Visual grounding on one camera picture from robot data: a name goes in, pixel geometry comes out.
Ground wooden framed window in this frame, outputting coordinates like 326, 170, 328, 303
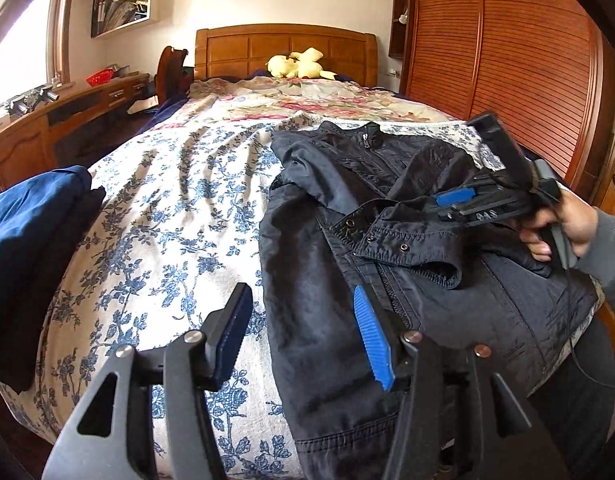
0, 0, 74, 112

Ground wooden bed headboard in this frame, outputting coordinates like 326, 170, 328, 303
194, 23, 378, 88

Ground person's right forearm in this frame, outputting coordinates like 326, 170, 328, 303
571, 206, 615, 313

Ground black folded garment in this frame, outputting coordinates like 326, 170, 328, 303
0, 185, 108, 394

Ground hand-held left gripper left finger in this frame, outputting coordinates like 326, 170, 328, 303
41, 282, 255, 480

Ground pink floral quilt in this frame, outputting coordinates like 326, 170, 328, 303
187, 77, 461, 127

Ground black binders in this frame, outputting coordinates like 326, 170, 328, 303
90, 0, 108, 39

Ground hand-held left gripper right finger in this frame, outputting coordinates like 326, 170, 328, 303
352, 284, 571, 480

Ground stack of papers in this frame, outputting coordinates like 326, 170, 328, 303
104, 0, 151, 31

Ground blue folded garment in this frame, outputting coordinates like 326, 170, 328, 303
0, 165, 96, 281

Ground open wooden side shelf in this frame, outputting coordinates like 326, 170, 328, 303
388, 0, 413, 59

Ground wooden slatted wardrobe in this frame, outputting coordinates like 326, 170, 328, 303
400, 0, 615, 197

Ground long wooden desk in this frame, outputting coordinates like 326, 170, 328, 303
0, 72, 154, 202

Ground person's dark trousers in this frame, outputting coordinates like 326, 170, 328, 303
530, 317, 615, 480

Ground black jacket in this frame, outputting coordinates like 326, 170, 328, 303
260, 120, 601, 471

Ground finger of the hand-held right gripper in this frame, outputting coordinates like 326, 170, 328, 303
436, 205, 474, 224
435, 187, 479, 208

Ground black cable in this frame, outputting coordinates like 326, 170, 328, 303
565, 265, 615, 391

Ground yellow plush toy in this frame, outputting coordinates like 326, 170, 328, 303
266, 47, 338, 81

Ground blue floral bedspread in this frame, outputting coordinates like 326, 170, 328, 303
0, 110, 605, 480

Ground dark wooden chair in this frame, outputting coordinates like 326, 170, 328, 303
154, 45, 193, 107

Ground person's right hand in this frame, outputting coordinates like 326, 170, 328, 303
519, 191, 601, 263

